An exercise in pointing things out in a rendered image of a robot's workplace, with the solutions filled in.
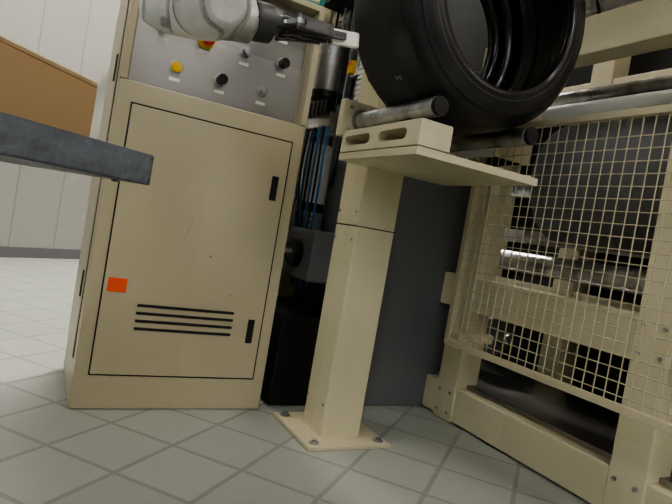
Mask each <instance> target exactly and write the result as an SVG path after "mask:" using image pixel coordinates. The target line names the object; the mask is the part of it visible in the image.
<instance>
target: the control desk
mask: <svg viewBox="0 0 672 504"><path fill-rule="evenodd" d="M256 1H261V2H266V3H270V4H273V5H274V6H275V8H276V11H277V13H278V15H283V14H288V15H291V16H292V17H296V14H297V13H302V14H304V15H305V16H308V17H311V18H314V19H317V20H320V21H324V19H325V13H326V8H325V7H323V6H320V5H318V4H315V3H312V2H310V1H307V0H256ZM319 48H320V45H316V44H307V43H299V42H290V41H276V40H275V36H274V38H273V40H272V41H271V42H270V43H268V44H266V43H260V42H255V41H251V42H250V43H248V44H245V43H239V42H233V41H225V40H221V41H201V40H193V39H187V38H182V37H178V36H175V35H171V34H167V33H164V32H162V31H160V30H157V29H155V28H153V27H151V26H150V25H148V24H146V23H145V22H144V21H143V19H142V16H141V12H140V6H139V0H121V2H120V8H119V15H118V18H117V22H116V28H115V35H114V41H113V48H112V54H111V60H110V67H109V73H108V80H107V86H106V92H105V99H104V105H103V111H102V118H101V124H100V131H99V137H98V140H101V141H104V142H108V143H111V144H115V145H118V146H122V147H125V148H129V149H132V150H136V151H139V152H143V153H146V154H150V155H153V157H154V160H153V166H152V173H151V179H150V184H149V185H143V184H137V183H131V182H124V181H118V182H114V181H111V179H106V178H99V177H93V176H92V182H91V188H90V194H89V201H88V207H87V214H86V220H85V226H84V233H83V239H82V246H81V252H80V258H79V265H78V271H77V277H76V284H75V290H74V297H73V303H72V309H71V316H70V322H69V328H68V340H67V347H66V353H65V359H64V374H65V384H66V395H67V404H68V408H69V409H258V407H259V401H260V395H261V389H262V383H263V377H264V372H265V366H266V360H267V354H268V348H269V342H270V336H271V330H272V324H273V318H274V312H275V307H276V301H277V295H278V289H279V283H280V277H281V271H282V265H283V259H284V253H285V247H286V242H287V236H288V230H289V224H290V218H291V212H292V206H293V200H294V194H295V188H296V182H297V176H298V171H299V165H300V159H301V153H302V147H303V141H304V135H305V129H306V128H305V126H306V125H307V119H308V113H309V107H310V102H311V96H312V90H313V84H314V78H315V72H316V66H317V60H318V54H319ZM109 277H115V278H124V279H128V281H127V287H126V293H122V292H112V291H107V286H108V280H109Z"/></svg>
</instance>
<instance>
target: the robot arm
mask: <svg viewBox="0 0 672 504"><path fill-rule="evenodd" d="M139 6H140V12H141V16H142V19H143V21H144V22H145V23H146V24H148V25H150V26H151V27H153V28H155V29H157V30H160V31H162V32H164V33H167V34H171V35H175V36H178V37H182V38H187V39H193V40H201V41H221V40H225V41H233V42H239V43H245V44H248V43H250V42H251V41H255V42H260V43H266V44H268V43H270V42H271V41H272V40H273V38H274V36H275V40H276V41H290V42H299V43H307V44H316V45H320V43H324V44H325V43H328V44H332V45H338V46H343V47H348V48H354V49H356V48H358V47H359V33H355V32H350V31H345V30H340V29H335V28H334V25H333V24H330V23H327V22H324V21H320V20H317V19H314V18H311V17H308V16H305V15H304V14H302V13H297V14H296V17H292V16H291V15H288V14H283V15H278V13H277V11H276V8H275V6H274V5H273V4H270V3H266V2H261V1H256V0H139Z"/></svg>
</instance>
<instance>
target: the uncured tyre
mask: <svg viewBox="0 0 672 504"><path fill-rule="evenodd" d="M480 2H481V4H482V7H483V10H484V14H485V18H486V23H487V31H488V47H487V55H486V60H485V63H484V67H483V70H482V72H481V74H480V75H479V74H478V73H477V72H476V71H475V70H474V69H473V68H472V67H471V65H470V64H469V63H468V61H467V60H466V58H465V57H464V55H463V53H462V51H461V50H460V48H459V46H458V43H457V41H456V38H455V36H454V33H453V30H452V26H451V22H450V18H449V12H448V5H447V0H355V2H354V30H355V33H359V47H358V48H357V49H358V53H359V56H360V60H361V63H362V66H363V68H364V71H365V73H366V75H367V78H368V80H369V82H370V83H371V85H372V87H373V89H374V90H375V92H376V93H377V95H378V96H379V98H380V99H381V100H382V102H383V103H384V104H385V105H386V106H387V107H390V106H394V105H399V104H403V103H408V102H412V101H417V100H421V99H426V98H430V97H435V96H444V97H445V98H446V99H447V100H448V103H449V110H448V112H447V114H446V115H444V116H441V117H436V118H430V119H429V120H432V121H435V122H438V123H441V124H445V125H448V126H451V127H453V128H454V129H453V135H452V137H459V136H468V135H477V134H486V133H495V132H503V131H508V130H511V129H514V128H517V127H519V126H521V125H523V124H525V123H527V122H529V121H531V120H533V119H535V118H536V117H538V116H539V115H541V114H542V113H543V112H544V111H545V110H547V109H548V108H549V107H550V106H551V105H552V104H553V102H554V101H555V100H556V99H557V97H558V96H559V95H560V93H561V92H562V90H563V89H564V87H565V85H566V83H567V81H568V79H569V77H570V75H571V73H572V70H573V68H574V66H575V63H576V61H577V58H578V55H579V52H580V49H581V45H582V41H583V35H584V28H585V16H586V3H585V0H480ZM398 72H400V74H401V76H402V78H403V80H404V82H401V83H397V82H396V80H395V78H394V76H393V74H394V73H398Z"/></svg>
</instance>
